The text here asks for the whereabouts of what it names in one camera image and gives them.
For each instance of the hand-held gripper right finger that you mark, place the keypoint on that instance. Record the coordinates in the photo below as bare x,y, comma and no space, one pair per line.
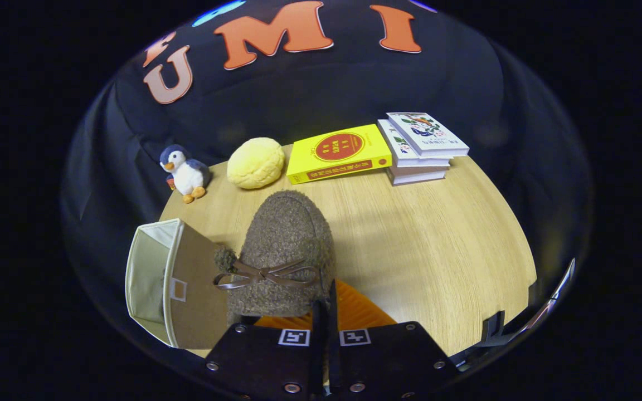
333,356

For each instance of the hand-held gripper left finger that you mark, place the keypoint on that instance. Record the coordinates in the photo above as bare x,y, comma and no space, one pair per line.
317,356

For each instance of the brown fuzzy shoe with bow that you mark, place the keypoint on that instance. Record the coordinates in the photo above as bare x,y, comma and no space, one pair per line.
287,234

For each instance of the beige fabric storage box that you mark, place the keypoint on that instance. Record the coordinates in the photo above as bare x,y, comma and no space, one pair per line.
198,289

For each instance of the brown spine book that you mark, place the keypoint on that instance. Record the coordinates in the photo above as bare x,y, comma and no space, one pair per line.
416,175

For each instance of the yellow book with red circle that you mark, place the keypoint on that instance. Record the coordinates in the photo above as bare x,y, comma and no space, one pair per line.
337,153

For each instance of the yellow round bun plush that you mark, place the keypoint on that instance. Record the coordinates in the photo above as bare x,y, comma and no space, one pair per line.
256,162

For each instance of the white illustrated cover book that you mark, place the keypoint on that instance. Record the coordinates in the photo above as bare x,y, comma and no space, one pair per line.
402,149

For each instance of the blue white penguin plush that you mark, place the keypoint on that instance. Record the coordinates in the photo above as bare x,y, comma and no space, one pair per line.
187,175

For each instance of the white floral cover book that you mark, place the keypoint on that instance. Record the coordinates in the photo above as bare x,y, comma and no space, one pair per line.
429,133

